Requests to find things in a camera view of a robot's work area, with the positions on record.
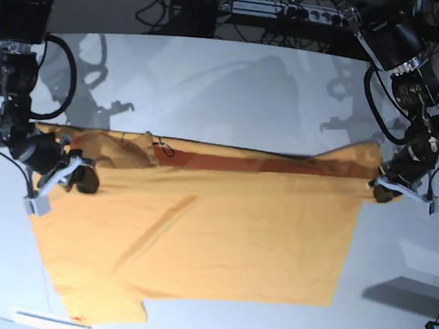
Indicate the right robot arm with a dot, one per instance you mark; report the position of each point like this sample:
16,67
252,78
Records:
23,25

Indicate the orange yellow T-shirt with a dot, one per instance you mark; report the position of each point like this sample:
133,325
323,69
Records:
212,223

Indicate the white power strip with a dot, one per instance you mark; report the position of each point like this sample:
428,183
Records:
276,10

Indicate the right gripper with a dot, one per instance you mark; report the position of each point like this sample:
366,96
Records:
42,153

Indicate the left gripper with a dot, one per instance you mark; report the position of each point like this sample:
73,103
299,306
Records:
409,164

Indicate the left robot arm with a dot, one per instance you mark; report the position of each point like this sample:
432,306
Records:
387,34

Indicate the white label strip on table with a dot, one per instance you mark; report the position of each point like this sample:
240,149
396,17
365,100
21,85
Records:
50,317

